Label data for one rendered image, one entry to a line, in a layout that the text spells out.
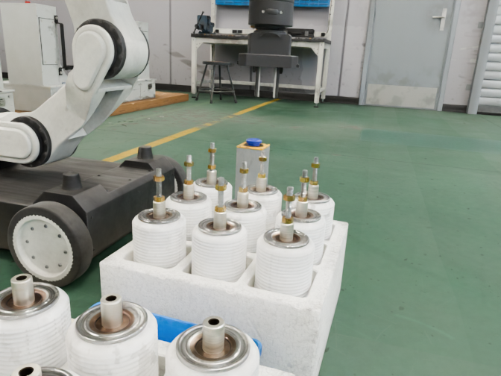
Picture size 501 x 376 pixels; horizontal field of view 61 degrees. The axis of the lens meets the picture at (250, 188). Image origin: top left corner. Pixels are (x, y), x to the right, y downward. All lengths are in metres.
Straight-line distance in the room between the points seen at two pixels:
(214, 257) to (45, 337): 0.29
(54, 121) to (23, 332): 0.81
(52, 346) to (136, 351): 0.12
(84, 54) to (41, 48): 2.26
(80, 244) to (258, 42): 0.57
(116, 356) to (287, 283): 0.31
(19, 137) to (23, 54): 2.20
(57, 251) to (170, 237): 0.38
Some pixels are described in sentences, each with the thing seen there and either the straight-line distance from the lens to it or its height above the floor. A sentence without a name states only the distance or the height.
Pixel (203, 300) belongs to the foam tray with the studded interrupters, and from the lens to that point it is 0.72.
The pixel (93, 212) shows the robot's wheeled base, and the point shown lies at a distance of 1.07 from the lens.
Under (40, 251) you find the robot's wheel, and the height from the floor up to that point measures 0.08.
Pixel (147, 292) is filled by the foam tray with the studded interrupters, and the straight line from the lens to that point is 0.77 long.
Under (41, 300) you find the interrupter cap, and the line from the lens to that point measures 0.57.
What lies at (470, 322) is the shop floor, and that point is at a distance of 1.10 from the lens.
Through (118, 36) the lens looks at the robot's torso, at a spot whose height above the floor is 0.56.
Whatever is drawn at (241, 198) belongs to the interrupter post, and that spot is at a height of 0.27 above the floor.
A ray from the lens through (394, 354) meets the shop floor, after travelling 0.93.
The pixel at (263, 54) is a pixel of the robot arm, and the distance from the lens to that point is 0.88.
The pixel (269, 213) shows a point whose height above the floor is 0.21.
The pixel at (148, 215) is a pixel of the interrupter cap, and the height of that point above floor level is 0.25.
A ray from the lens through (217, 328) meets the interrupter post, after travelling 0.44.
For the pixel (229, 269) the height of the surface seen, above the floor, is 0.19.
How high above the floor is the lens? 0.54
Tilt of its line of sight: 17 degrees down
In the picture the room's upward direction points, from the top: 3 degrees clockwise
